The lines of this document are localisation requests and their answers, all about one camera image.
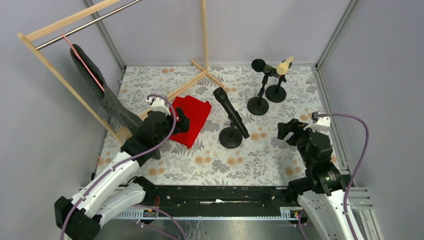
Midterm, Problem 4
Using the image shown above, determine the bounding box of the black mic stand corner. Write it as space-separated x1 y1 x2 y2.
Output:
218 116 243 149

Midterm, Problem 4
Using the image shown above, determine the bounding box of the black mic stand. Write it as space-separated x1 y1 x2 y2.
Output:
247 75 269 116
265 75 287 103

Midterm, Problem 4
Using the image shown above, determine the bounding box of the beige microphone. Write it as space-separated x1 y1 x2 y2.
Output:
276 56 294 76

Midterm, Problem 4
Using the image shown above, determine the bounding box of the black microphone orange tip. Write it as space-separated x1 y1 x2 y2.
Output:
251 58 281 78

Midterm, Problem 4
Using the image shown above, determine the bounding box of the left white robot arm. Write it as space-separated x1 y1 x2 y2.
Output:
54 107 190 240

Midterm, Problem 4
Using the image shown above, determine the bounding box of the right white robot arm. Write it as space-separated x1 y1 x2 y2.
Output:
277 117 364 240

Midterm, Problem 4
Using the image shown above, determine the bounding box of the red folded shirt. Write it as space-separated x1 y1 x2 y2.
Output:
170 95 212 149

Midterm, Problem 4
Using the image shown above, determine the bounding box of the dark grey hanging garment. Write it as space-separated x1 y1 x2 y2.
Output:
69 44 143 134

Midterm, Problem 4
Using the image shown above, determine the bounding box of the floral patterned mat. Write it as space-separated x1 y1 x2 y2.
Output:
118 65 323 186

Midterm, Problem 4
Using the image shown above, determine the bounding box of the pink clothes hanger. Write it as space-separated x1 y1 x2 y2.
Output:
61 33 105 92

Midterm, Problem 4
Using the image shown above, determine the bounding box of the wooden clothes rack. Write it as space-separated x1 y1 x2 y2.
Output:
0 0 222 141

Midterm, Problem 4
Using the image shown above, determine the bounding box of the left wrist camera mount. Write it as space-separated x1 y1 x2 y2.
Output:
146 96 171 116

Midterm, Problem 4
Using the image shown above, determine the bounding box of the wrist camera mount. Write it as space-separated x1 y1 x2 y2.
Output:
146 96 171 116
303 111 331 132

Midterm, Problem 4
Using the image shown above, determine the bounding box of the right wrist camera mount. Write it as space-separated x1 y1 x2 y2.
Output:
303 111 331 132

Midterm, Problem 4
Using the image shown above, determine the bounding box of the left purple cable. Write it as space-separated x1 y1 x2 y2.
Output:
59 94 178 240

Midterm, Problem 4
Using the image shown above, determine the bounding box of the purple cable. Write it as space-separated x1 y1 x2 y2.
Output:
312 112 370 240
59 94 178 240

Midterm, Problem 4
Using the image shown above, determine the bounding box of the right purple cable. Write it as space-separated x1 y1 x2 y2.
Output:
312 112 370 240

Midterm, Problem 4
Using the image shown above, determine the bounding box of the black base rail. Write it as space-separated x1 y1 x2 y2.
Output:
141 185 301 218

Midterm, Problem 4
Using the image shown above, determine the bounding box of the metal clothes rail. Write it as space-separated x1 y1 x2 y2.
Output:
35 0 142 50

